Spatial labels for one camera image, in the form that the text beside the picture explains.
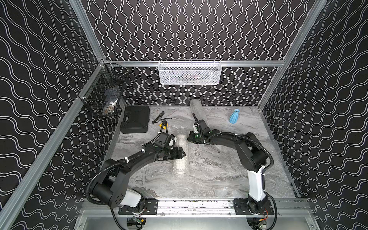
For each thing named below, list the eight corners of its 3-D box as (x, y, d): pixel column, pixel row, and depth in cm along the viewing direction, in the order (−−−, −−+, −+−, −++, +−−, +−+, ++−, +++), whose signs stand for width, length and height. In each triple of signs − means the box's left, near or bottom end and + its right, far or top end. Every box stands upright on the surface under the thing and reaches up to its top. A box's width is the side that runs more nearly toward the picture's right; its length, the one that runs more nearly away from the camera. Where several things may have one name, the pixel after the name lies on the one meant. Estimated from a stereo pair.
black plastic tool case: (121, 133, 106) (118, 128, 101) (128, 111, 121) (126, 105, 116) (146, 133, 106) (144, 128, 101) (151, 111, 121) (149, 105, 116)
